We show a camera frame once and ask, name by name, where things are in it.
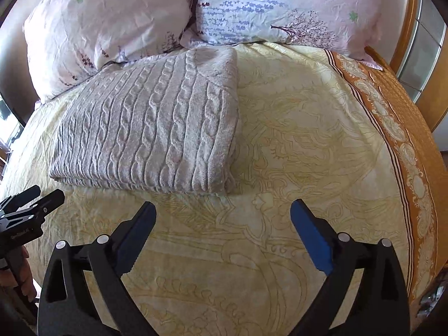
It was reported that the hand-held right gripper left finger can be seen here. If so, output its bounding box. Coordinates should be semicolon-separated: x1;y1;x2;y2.
37;201;157;336

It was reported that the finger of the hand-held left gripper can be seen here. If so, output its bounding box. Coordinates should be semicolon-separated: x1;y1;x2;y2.
30;189;66;218
0;185;42;218

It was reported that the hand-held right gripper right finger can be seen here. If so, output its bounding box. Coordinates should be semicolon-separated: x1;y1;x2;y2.
290;199;410;336

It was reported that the grey cable-knit sweater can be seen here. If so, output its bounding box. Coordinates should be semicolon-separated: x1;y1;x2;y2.
49;46;240;195

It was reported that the person's left hand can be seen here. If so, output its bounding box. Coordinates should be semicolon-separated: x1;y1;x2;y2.
15;247;38;303

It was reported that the yellow patterned bedsheet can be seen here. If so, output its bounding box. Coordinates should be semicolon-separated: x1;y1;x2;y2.
0;40;445;336

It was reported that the pink floral pillow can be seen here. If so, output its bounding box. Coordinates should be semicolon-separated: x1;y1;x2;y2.
23;0;197;102

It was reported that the frosted glass panel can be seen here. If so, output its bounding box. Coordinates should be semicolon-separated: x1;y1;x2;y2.
397;0;446;103

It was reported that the blue lavender print pillow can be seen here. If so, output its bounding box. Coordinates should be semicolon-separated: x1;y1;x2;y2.
180;0;384;67

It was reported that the wooden bed frame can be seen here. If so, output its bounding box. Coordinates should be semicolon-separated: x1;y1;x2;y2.
364;0;448;134

